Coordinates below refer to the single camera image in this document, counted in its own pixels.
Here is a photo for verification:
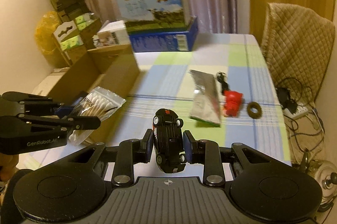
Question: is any black toy car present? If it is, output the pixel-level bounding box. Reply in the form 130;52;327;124
152;108;187;173

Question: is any cotton swab bag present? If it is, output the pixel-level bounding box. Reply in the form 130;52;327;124
68;86;126;145

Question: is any silver foil pouch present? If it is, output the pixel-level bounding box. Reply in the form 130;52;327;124
190;70;221;127

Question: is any brown braided ring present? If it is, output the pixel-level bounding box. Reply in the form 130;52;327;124
246;101;263;119

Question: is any red toy figure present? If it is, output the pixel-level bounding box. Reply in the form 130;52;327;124
223;90;243;117

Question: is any checked bed sheet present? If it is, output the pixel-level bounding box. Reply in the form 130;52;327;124
18;33;293;183

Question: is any open brown cardboard box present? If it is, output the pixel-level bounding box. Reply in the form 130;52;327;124
45;43;141;146

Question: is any yellow plastic bag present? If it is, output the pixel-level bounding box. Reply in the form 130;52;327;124
34;11;67;69

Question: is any cardboard box with tissue packs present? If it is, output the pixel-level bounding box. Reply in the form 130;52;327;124
53;13;102;66

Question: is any white appliance box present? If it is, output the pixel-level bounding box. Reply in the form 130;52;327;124
93;20;130;48

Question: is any black folding cart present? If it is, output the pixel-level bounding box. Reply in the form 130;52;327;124
50;0;90;23

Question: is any flat dark blue box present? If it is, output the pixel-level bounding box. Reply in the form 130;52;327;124
129;16;199;53

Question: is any white power strip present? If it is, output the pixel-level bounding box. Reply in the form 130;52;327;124
283;106;309;120

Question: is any metal pot with lid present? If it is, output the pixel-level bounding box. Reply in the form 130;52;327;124
295;149;336;213

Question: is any blue milk carton box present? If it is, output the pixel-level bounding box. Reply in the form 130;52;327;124
116;0;191;33

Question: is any quilted beige chair cover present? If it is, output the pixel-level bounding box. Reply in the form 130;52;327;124
261;2;336;103

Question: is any black coiled cable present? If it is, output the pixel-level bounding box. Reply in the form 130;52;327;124
216;71;230;94

